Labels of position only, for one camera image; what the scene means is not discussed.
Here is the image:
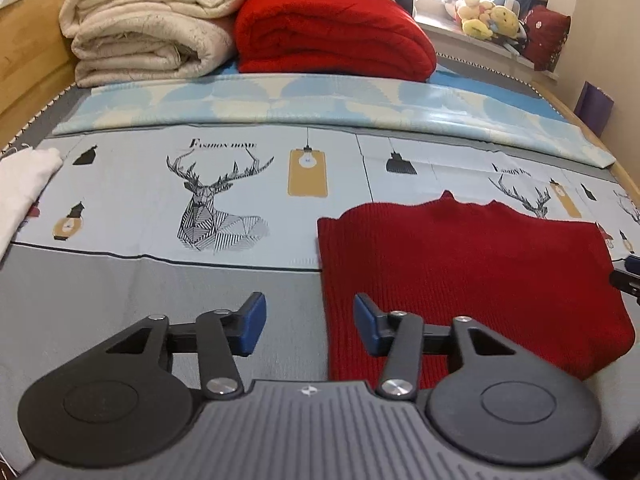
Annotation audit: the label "red knit sweater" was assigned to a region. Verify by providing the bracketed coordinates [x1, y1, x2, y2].
[317, 193, 636, 382]

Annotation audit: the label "grey deer print bedsheet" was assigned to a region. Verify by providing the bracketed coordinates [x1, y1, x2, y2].
[1, 81, 639, 479]

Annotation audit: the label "white cloth garment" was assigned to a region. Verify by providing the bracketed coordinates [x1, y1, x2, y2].
[0, 148, 63, 256]

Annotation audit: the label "dark red cushion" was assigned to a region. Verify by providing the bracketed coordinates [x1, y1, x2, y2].
[523, 6, 570, 72]

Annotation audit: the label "yellow plush toys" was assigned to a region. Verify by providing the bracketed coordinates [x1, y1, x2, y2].
[442, 0, 527, 44]

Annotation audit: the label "folded cream blanket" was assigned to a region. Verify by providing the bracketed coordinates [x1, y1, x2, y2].
[58, 0, 245, 88]

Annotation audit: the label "folded red blanket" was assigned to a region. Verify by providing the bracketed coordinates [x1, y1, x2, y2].
[234, 0, 437, 82]

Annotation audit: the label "wooden bed frame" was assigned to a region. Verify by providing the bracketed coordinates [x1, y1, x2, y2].
[1, 0, 76, 146]

